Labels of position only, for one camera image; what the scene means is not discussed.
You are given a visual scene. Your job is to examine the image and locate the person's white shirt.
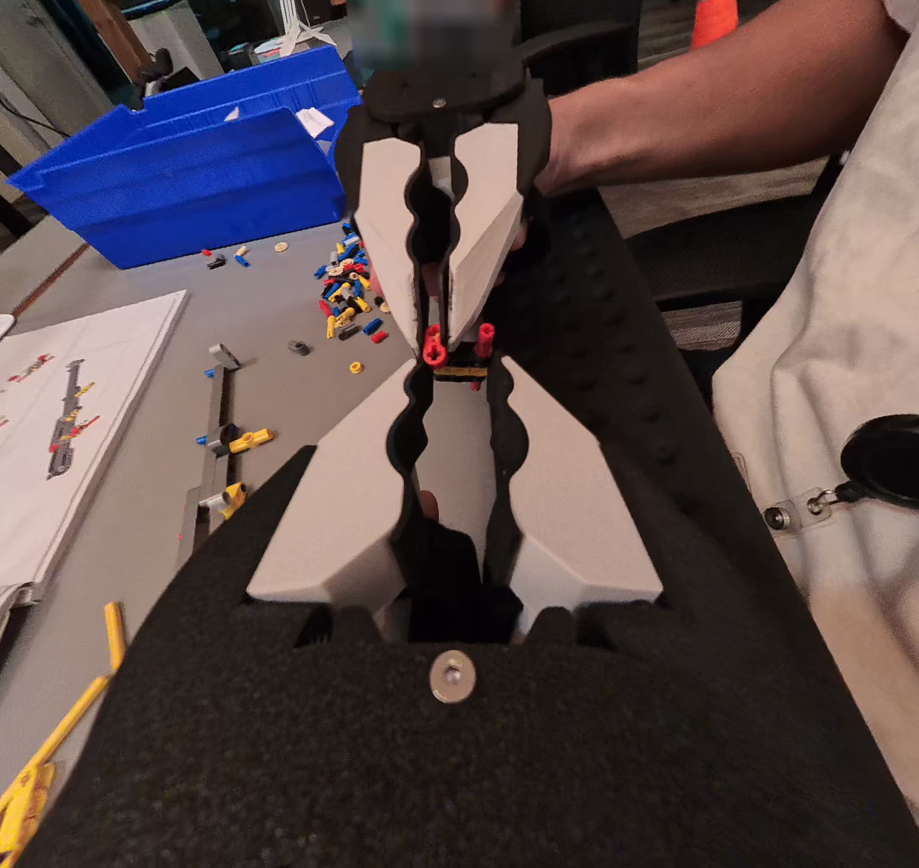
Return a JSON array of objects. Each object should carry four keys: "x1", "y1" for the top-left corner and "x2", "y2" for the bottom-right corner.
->
[{"x1": 711, "y1": 0, "x2": 919, "y2": 804}]

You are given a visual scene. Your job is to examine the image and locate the open instruction booklet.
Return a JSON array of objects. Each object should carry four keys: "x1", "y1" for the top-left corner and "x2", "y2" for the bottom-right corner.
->
[{"x1": 0, "y1": 290, "x2": 189, "y2": 610}]

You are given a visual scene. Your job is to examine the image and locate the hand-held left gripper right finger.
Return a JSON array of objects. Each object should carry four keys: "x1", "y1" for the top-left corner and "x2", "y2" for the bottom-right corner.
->
[{"x1": 487, "y1": 355, "x2": 663, "y2": 612}]

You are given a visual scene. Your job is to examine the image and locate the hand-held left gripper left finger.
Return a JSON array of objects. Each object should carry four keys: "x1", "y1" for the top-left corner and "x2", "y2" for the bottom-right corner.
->
[{"x1": 246, "y1": 358, "x2": 432, "y2": 608}]

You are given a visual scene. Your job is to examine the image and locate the white desk lamp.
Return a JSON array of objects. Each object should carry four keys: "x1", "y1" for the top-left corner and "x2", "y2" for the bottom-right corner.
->
[{"x1": 258, "y1": 0, "x2": 335, "y2": 57}]

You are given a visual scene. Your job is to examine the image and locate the black connector with red pin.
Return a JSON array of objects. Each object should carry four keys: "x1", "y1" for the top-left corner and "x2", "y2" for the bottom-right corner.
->
[{"x1": 445, "y1": 347, "x2": 483, "y2": 393}]

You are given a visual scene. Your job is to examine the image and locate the joined yellow connector pair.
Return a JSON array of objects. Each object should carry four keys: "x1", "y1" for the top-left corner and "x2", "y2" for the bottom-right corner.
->
[{"x1": 0, "y1": 760, "x2": 57, "y2": 855}]

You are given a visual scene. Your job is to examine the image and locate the heap of small mixed parts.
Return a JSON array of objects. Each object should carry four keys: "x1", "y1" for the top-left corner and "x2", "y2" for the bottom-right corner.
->
[{"x1": 314, "y1": 225, "x2": 392, "y2": 345}]

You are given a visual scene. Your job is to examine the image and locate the person's right forearm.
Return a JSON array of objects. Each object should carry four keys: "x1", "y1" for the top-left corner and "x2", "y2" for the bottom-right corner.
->
[{"x1": 538, "y1": 0, "x2": 909, "y2": 195}]

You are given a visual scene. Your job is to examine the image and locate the long grey black beam assembly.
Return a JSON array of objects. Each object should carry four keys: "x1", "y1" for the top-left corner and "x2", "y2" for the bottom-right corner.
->
[{"x1": 178, "y1": 344, "x2": 274, "y2": 567}]

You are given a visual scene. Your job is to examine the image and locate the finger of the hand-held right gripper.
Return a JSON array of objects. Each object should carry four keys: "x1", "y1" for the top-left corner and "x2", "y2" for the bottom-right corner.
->
[
  {"x1": 441, "y1": 123, "x2": 527, "y2": 353},
  {"x1": 354, "y1": 137, "x2": 432, "y2": 361}
]

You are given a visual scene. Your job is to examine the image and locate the blue bin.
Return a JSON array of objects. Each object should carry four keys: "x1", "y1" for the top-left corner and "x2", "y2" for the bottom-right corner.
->
[{"x1": 7, "y1": 45, "x2": 360, "y2": 269}]

